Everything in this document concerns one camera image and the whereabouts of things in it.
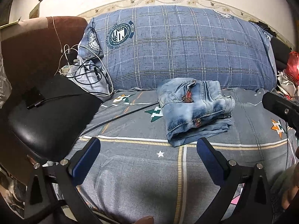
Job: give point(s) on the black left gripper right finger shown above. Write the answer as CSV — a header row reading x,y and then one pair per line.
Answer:
x,y
254,204

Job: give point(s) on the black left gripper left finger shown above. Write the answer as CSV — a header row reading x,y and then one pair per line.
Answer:
x,y
52,196

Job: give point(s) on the light blue denim jeans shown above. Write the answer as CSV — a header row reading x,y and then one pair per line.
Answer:
x,y
194,109

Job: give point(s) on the silver crumpled bag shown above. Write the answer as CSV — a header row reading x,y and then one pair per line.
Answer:
x,y
287,85

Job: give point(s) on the red plastic bag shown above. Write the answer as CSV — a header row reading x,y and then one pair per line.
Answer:
x,y
292,66

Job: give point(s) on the grey patterned bed sheet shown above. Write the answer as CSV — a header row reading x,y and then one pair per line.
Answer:
x,y
138,173

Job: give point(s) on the small black device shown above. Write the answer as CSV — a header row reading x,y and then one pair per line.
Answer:
x,y
33,98

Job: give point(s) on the blue plaid pillow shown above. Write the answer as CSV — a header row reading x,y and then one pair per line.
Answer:
x,y
141,47

